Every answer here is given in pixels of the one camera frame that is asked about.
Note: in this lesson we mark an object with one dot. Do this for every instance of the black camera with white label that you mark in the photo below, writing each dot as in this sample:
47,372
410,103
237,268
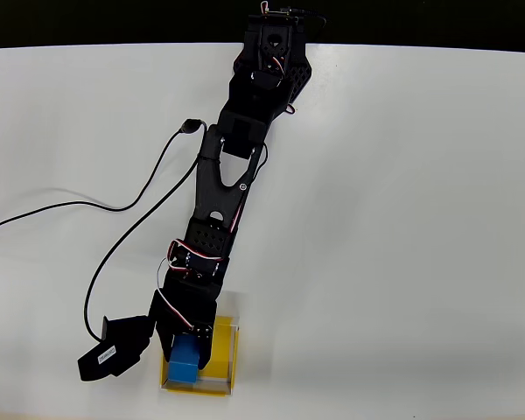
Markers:
114,350

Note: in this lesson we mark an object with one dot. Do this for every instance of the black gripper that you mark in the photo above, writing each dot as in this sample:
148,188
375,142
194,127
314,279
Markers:
173,329

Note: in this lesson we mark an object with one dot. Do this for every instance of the yellow box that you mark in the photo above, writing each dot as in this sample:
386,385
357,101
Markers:
223,350

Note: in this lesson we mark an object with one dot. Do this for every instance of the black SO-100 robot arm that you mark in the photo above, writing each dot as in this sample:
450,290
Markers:
221,188

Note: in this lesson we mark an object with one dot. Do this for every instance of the blue cube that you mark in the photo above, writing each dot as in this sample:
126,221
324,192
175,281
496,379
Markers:
184,361

